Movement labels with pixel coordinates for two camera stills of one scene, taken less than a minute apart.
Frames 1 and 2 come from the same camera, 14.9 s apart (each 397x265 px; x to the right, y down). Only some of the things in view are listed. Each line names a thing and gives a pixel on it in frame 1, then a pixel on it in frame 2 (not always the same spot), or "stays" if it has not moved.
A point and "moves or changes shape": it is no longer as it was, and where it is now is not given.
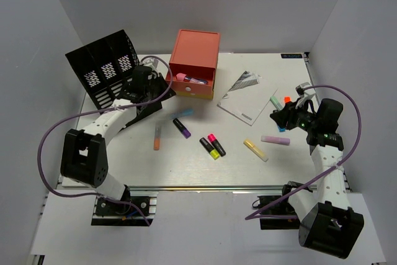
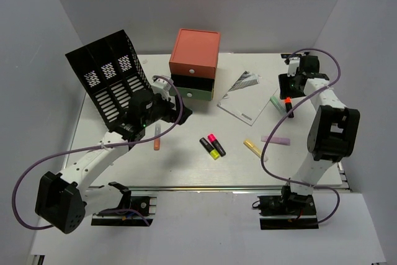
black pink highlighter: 216,144 stays
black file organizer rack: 104,67 stays
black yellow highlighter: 213,152 stays
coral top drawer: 191,79 moves or changes shape
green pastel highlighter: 276,102 stays
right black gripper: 287,115 -> 286,92
